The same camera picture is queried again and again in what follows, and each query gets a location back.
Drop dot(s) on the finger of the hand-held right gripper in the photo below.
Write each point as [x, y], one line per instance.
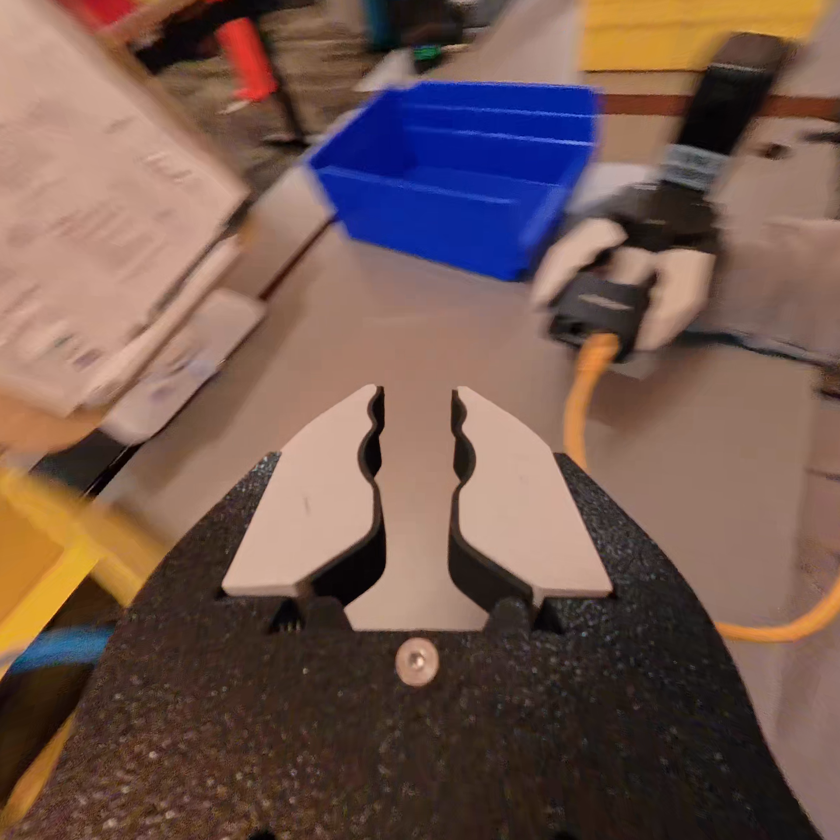
[682, 295]
[577, 256]

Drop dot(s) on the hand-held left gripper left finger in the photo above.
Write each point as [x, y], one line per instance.
[308, 512]

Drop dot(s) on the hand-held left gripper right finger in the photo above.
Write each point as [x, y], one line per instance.
[525, 512]

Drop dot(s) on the black ethernet splitter box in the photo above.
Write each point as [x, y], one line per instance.
[597, 305]

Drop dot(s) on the grey desk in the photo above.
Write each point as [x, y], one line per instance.
[426, 328]

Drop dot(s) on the blue plastic bin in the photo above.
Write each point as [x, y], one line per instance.
[459, 197]

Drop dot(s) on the yellow plastic bin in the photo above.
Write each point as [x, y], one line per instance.
[689, 33]
[39, 558]

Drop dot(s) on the wooden document stand board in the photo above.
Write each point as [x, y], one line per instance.
[39, 426]

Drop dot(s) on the red object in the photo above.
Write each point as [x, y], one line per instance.
[249, 59]

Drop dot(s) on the cardboard box with label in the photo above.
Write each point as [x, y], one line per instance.
[85, 197]

